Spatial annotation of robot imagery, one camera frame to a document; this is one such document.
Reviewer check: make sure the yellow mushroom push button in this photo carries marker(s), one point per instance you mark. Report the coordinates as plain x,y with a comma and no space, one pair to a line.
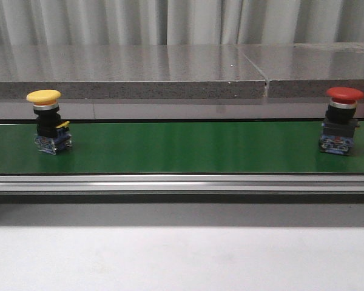
52,134

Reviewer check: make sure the red mushroom push button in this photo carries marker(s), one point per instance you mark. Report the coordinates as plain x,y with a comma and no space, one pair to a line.
339,124

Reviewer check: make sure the green conveyor belt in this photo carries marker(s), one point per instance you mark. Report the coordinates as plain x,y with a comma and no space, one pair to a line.
180,147

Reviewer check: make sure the grey speckled stone counter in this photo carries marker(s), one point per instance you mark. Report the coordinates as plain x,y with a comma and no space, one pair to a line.
100,82

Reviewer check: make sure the white pleated curtain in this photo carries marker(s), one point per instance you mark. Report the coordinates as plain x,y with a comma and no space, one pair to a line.
180,22

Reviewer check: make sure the aluminium conveyor frame rail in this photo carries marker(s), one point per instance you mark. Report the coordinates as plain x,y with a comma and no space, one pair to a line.
183,184

